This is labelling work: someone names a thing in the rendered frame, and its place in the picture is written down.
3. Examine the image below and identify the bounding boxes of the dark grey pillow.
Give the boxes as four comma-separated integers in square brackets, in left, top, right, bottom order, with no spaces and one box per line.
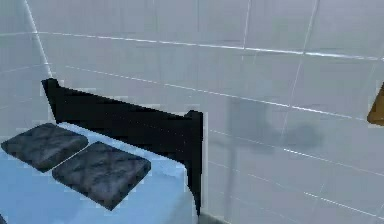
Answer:
[51,141,152,212]
[0,122,90,174]

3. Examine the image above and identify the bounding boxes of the black bed with blue sheet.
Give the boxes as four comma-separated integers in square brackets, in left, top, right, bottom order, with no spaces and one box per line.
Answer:
[0,77,205,224]

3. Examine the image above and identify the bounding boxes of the brown wooden furniture corner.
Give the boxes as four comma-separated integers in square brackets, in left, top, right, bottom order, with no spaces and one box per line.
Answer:
[366,82,384,127]

